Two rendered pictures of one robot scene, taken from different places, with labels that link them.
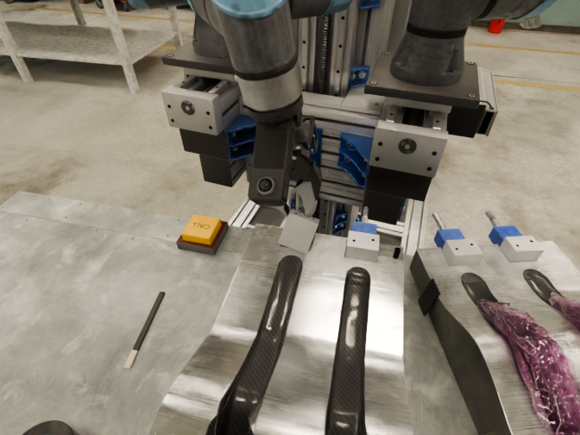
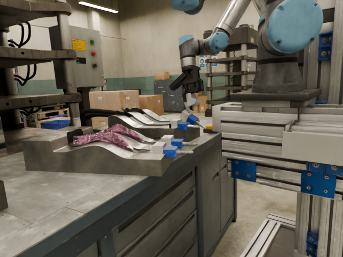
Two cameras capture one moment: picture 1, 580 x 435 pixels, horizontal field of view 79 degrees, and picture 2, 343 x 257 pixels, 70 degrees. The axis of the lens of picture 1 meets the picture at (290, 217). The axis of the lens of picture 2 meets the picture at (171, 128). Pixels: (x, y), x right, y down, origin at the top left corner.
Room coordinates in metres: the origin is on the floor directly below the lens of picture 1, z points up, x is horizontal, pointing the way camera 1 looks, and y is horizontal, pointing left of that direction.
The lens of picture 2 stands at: (0.71, -1.15, 1.09)
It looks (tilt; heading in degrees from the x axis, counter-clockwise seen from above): 11 degrees down; 108
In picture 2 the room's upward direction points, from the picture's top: 3 degrees counter-clockwise
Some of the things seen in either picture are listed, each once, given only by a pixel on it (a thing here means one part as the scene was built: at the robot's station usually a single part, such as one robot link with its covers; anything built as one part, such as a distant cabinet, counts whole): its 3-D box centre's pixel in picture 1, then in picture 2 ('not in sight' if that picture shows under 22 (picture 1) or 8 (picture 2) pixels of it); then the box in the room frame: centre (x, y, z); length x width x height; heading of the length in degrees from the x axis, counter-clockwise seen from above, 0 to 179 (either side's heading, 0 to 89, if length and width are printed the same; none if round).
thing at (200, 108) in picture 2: not in sight; (200, 100); (-0.88, 6.83, 0.42); 0.86 x 0.33 x 0.83; 164
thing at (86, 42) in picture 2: not in sight; (87, 133); (-0.45, 0.35, 0.74); 0.31 x 0.22 x 1.47; 77
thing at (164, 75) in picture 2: not in sight; (162, 76); (-2.26, 7.13, 1.26); 0.42 x 0.33 x 0.29; 164
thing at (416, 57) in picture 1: (431, 48); (276, 75); (0.78, -0.30, 1.09); 0.15 x 0.15 x 0.10
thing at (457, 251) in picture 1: (448, 237); (179, 143); (0.46, -0.30, 0.86); 0.13 x 0.05 x 0.05; 4
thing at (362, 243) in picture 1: (362, 231); (186, 126); (0.44, -0.13, 0.89); 0.13 x 0.05 x 0.05; 167
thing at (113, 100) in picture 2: not in sight; (111, 111); (-2.28, 3.65, 0.47); 1.22 x 0.80 x 0.94; 168
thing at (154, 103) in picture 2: not in sight; (136, 110); (-2.14, 4.66, 0.37); 1.20 x 0.82 x 0.74; 172
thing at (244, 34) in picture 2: not in sight; (237, 79); (0.39, 4.77, 1.03); 1.54 x 0.94 x 2.06; 74
